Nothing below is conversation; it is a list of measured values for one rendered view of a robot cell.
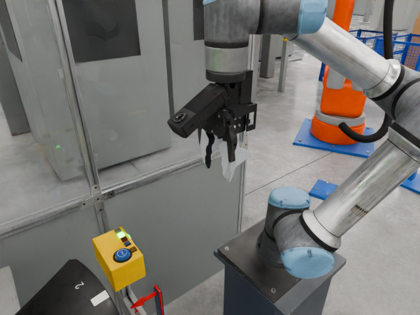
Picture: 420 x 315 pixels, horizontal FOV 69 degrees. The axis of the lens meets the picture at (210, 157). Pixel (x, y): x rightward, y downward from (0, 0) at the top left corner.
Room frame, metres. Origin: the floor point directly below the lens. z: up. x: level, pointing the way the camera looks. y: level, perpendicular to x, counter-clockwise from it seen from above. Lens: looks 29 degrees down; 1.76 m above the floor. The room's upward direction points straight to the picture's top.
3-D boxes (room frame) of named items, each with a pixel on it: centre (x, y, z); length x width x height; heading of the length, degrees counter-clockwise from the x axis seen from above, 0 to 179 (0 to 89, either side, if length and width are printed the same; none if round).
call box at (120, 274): (0.68, 0.28, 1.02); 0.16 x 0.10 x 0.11; 37
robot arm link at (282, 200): (0.71, -0.23, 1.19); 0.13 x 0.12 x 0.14; 3
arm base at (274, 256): (0.72, -0.23, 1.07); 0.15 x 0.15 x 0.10
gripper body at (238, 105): (0.55, -0.03, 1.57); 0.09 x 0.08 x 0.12; 127
